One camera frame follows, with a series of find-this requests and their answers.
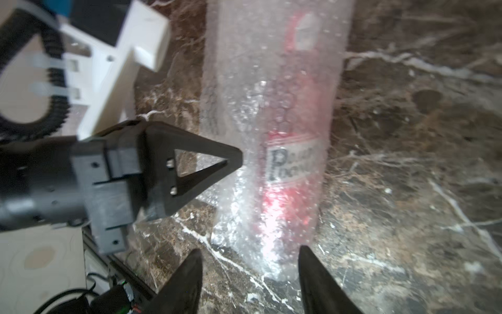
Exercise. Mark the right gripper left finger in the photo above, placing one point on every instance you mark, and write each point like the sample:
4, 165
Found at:
182, 293

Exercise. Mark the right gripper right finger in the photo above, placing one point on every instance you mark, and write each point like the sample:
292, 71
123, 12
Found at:
320, 293

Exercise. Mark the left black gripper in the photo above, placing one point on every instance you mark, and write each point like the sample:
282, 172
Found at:
61, 181

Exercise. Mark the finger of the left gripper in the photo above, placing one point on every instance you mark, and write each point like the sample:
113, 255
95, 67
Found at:
180, 165

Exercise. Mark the red drink bottle back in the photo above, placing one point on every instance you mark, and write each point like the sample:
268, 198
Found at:
295, 142

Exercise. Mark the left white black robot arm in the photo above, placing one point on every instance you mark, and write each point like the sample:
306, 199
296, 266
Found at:
35, 102

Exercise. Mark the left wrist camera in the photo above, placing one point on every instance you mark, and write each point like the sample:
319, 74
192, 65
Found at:
103, 82

